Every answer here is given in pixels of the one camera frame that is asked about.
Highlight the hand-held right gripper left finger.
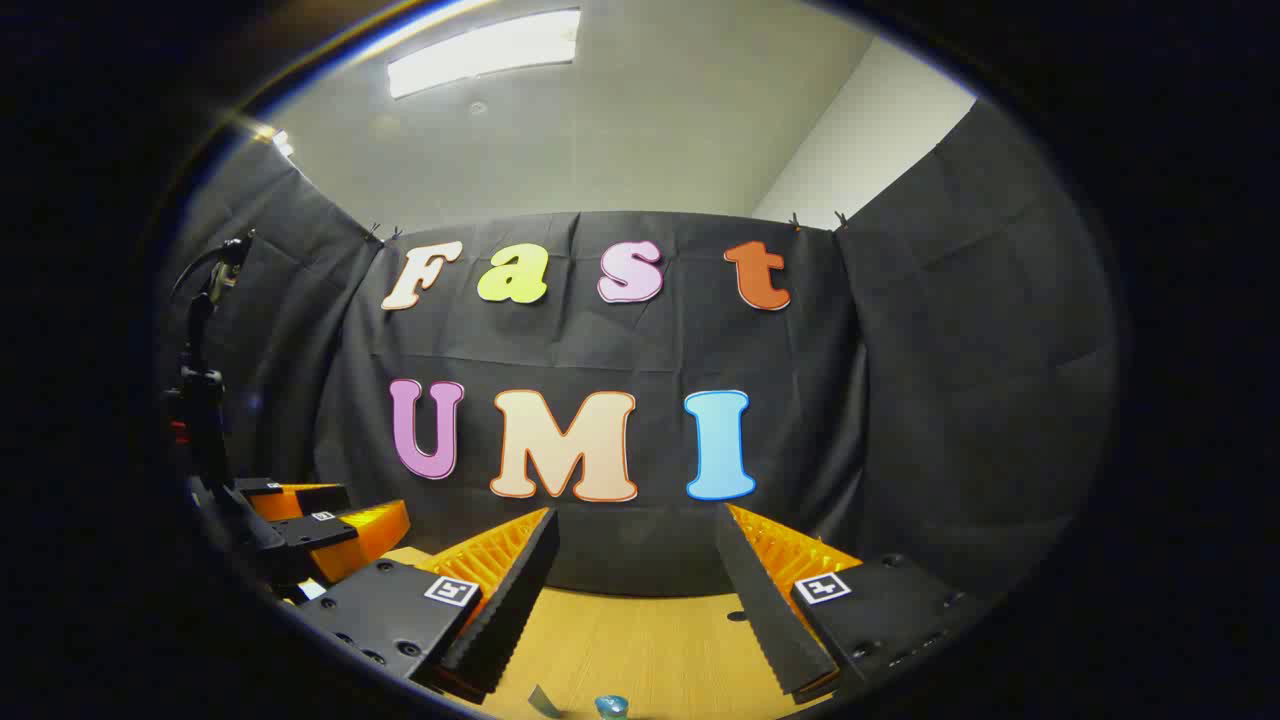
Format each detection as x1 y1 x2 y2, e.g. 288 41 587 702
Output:
298 506 561 699

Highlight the ceiling light panel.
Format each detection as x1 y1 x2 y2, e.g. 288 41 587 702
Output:
388 8 583 99

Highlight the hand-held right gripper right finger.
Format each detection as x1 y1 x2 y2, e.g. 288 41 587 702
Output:
714 502 993 701

